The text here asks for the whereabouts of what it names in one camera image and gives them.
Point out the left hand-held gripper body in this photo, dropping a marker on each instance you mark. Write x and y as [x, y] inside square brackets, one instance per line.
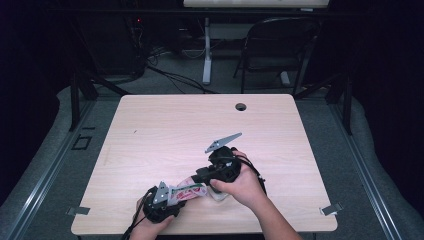
[156, 208]

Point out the aluminium floor rail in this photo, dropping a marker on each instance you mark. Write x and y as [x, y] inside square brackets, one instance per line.
[50, 173]
[363, 173]

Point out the grey table bracket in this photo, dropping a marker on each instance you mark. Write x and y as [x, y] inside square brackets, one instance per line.
[331, 209]
[78, 211]

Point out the black folding chair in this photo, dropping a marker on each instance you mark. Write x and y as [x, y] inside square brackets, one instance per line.
[280, 36]

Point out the black metal stand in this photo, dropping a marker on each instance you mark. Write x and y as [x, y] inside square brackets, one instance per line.
[347, 106]
[75, 100]

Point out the person's right hand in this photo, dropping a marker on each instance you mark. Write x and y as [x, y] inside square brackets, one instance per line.
[246, 186]

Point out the person's left hand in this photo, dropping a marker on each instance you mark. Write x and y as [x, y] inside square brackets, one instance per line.
[148, 228]

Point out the pink and white plastic bag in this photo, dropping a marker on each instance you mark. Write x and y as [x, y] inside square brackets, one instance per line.
[186, 193]

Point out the white desk top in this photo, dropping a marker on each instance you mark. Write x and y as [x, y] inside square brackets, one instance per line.
[256, 3]

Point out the white desk leg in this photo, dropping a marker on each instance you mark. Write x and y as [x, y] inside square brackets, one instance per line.
[207, 60]

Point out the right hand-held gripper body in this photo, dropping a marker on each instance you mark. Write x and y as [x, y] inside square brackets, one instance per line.
[225, 165]

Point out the dark computer tower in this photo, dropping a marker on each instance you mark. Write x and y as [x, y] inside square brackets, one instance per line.
[113, 43]

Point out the black metal crossbar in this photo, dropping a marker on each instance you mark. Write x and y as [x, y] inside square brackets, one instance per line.
[160, 11]

